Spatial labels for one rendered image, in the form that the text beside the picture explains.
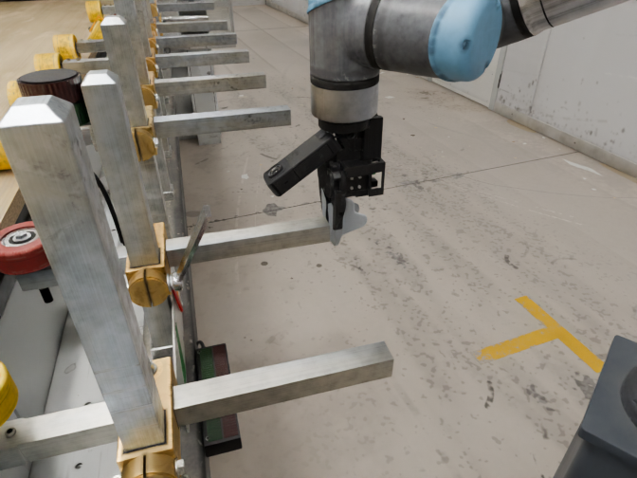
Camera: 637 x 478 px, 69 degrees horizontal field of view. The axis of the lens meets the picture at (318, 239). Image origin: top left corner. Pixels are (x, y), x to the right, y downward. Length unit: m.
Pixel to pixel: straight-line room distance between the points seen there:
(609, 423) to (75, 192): 0.81
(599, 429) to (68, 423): 0.73
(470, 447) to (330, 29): 1.23
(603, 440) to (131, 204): 0.75
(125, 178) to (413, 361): 1.29
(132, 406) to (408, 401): 1.22
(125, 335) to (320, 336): 1.38
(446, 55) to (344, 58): 0.13
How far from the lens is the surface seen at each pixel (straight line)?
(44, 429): 0.56
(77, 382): 0.89
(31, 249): 0.68
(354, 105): 0.61
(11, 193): 0.86
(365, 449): 1.47
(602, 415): 0.90
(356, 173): 0.66
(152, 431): 0.48
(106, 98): 0.56
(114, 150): 0.58
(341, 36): 0.58
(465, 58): 0.53
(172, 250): 0.69
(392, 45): 0.55
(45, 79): 0.57
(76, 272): 0.35
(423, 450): 1.49
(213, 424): 0.67
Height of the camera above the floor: 1.24
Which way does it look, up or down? 34 degrees down
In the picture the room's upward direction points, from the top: straight up
